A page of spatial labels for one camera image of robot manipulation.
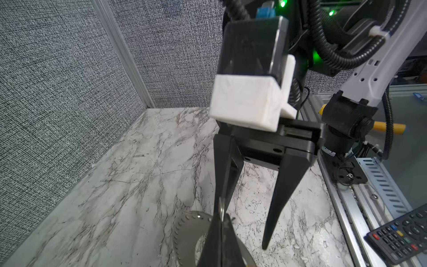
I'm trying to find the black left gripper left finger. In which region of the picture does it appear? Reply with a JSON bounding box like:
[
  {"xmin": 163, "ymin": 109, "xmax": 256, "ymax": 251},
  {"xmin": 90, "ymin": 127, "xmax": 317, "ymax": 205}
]
[{"xmin": 197, "ymin": 218, "xmax": 222, "ymax": 267}]

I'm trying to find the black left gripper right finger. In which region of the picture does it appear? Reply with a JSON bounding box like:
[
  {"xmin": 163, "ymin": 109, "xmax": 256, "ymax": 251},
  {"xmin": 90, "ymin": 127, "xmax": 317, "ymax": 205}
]
[{"xmin": 221, "ymin": 214, "xmax": 257, "ymax": 267}]

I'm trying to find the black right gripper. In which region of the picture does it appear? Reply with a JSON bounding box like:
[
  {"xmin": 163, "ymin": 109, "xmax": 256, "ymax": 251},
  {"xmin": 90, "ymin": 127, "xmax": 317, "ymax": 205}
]
[{"xmin": 213, "ymin": 118, "xmax": 324, "ymax": 250}]

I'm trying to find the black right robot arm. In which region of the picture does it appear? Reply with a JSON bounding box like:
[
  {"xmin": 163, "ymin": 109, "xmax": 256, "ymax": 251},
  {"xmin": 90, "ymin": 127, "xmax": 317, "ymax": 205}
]
[{"xmin": 210, "ymin": 1, "xmax": 427, "ymax": 249}]

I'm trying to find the grey toothed disc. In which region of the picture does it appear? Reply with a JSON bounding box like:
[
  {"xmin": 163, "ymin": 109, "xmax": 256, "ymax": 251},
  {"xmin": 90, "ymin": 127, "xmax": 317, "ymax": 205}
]
[{"xmin": 172, "ymin": 210, "xmax": 258, "ymax": 267}]

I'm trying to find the black remote control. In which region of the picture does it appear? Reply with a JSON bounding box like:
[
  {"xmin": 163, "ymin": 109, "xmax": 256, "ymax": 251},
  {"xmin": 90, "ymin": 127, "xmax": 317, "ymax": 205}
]
[{"xmin": 364, "ymin": 204, "xmax": 427, "ymax": 265}]

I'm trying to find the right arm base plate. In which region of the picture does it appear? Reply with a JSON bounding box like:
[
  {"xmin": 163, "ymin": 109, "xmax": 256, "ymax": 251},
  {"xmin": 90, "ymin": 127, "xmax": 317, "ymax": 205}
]
[{"xmin": 322, "ymin": 152, "xmax": 368, "ymax": 186}]

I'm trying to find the grey cable duct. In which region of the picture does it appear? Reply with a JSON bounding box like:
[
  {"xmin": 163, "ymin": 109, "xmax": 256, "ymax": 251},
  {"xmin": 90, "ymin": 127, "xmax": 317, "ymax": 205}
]
[{"xmin": 357, "ymin": 158, "xmax": 413, "ymax": 219}]

